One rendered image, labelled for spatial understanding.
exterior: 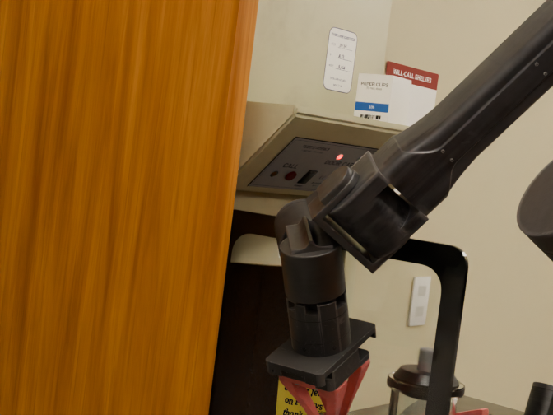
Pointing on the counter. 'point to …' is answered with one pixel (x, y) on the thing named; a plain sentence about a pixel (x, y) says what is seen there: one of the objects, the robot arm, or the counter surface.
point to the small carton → (383, 98)
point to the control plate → (304, 163)
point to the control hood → (359, 134)
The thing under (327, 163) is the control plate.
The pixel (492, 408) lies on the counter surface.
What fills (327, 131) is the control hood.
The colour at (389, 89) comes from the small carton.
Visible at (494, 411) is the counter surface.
